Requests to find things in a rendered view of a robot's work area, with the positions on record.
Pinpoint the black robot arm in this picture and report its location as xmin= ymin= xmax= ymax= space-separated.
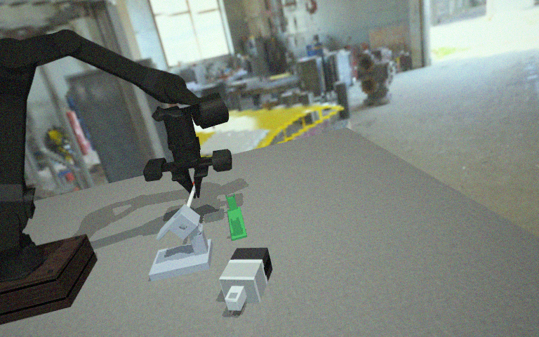
xmin=0 ymin=29 xmax=229 ymax=283

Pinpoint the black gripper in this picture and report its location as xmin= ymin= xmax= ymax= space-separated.
xmin=143 ymin=133 xmax=232 ymax=199

